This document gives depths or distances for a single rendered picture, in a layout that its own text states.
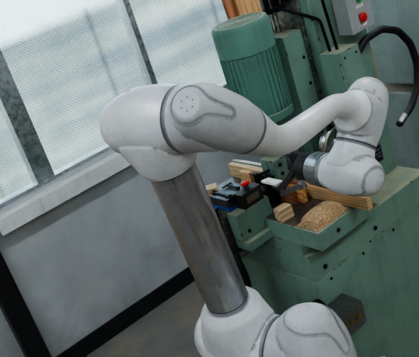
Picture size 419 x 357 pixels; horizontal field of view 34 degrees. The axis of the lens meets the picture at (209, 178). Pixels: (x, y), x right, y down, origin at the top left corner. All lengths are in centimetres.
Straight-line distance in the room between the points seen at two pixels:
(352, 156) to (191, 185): 46
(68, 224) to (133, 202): 36
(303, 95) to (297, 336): 89
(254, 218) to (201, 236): 66
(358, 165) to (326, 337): 42
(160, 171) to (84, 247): 204
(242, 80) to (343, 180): 51
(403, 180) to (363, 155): 67
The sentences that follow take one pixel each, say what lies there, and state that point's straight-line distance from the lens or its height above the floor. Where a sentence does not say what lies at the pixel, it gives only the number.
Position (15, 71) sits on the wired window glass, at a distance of 320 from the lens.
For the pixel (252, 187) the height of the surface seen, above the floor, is 101.
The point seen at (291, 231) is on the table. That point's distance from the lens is 203.
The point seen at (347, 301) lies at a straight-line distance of 214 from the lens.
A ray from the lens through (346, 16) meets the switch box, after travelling 215.
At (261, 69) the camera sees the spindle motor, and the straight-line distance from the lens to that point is 201.
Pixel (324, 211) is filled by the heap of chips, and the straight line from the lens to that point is 199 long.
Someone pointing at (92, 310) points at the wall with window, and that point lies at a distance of 347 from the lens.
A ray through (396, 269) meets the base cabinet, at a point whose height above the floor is 55.
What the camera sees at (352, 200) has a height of 92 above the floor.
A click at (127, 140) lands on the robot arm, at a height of 146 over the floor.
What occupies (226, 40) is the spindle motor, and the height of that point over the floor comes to 144.
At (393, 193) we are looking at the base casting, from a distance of 229.
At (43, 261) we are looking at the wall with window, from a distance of 329.
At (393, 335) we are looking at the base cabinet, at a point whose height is 34.
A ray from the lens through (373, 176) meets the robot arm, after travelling 166.
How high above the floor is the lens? 184
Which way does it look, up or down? 22 degrees down
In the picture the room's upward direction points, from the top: 19 degrees counter-clockwise
